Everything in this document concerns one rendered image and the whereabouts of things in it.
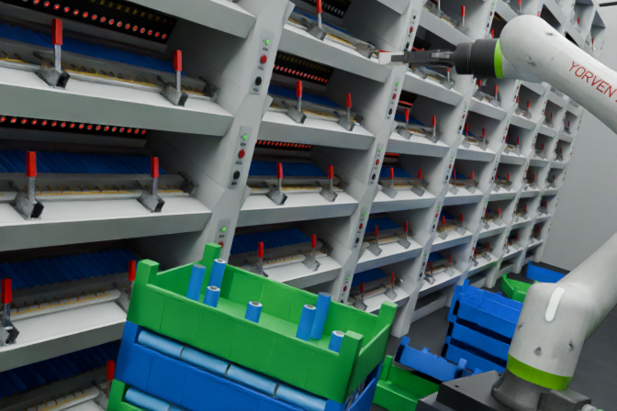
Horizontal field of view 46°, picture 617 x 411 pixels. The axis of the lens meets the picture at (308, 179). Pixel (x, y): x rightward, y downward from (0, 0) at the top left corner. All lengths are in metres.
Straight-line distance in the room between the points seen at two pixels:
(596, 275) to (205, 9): 0.97
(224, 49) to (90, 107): 0.39
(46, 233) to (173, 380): 0.31
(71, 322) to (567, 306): 0.90
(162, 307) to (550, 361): 0.83
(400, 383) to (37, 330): 1.38
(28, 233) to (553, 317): 0.96
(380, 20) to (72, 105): 1.15
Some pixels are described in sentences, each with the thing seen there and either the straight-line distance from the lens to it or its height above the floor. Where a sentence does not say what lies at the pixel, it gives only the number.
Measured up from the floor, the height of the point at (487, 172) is 0.65.
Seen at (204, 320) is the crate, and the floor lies 0.52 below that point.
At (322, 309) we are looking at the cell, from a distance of 1.02.
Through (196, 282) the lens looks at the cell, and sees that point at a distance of 1.01.
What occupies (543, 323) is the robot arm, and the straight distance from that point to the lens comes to 1.49.
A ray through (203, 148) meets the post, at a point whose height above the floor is 0.66.
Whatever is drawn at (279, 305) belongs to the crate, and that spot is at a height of 0.50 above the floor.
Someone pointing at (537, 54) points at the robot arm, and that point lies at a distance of 1.55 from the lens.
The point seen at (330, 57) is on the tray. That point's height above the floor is 0.90.
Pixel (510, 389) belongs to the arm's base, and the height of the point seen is 0.34.
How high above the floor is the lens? 0.82
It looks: 7 degrees down
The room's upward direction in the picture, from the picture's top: 14 degrees clockwise
